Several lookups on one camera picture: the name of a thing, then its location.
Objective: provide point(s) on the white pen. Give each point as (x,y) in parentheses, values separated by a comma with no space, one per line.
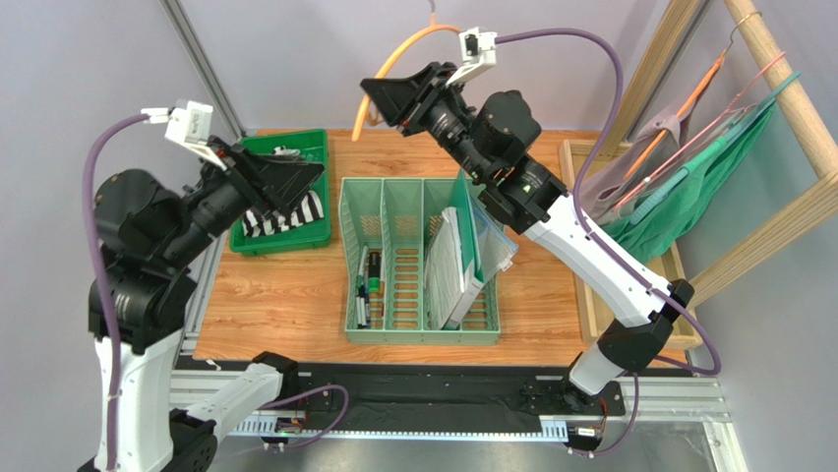
(361,298)

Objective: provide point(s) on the green tank top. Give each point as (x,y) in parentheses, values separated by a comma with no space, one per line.
(685,205)

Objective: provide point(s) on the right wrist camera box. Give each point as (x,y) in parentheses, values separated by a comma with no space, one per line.
(478,51)

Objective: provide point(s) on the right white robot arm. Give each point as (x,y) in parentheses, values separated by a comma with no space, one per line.
(491,146)

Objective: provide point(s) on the wooden clothes rack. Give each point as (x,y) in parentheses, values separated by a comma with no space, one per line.
(814,148)

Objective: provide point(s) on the mauve tank top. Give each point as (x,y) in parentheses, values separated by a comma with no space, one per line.
(602,188)

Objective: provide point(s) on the black white striped tank top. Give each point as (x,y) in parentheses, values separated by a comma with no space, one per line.
(288,216)

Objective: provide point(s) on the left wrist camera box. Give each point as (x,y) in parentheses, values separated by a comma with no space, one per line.
(188,125)

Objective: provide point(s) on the aluminium frame post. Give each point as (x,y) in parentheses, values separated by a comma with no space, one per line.
(179,19)

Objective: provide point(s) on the green plastic tray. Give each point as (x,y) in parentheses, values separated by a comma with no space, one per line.
(309,225)

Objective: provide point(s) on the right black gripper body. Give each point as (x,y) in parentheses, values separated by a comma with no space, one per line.
(424,101)

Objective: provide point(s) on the mint green file organizer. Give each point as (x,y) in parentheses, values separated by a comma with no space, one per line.
(399,217)

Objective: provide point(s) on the clear zip pouch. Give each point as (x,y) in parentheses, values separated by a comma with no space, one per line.
(495,246)

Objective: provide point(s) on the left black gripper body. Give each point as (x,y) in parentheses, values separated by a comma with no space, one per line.
(244,176)

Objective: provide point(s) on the orange clothes hanger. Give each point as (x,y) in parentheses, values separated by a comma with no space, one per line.
(364,116)

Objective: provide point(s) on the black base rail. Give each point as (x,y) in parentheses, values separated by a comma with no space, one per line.
(475,403)

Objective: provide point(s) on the black marker green cap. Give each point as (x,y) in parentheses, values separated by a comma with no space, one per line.
(374,269)

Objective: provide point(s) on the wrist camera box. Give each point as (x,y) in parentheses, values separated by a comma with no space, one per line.
(478,51)
(188,125)

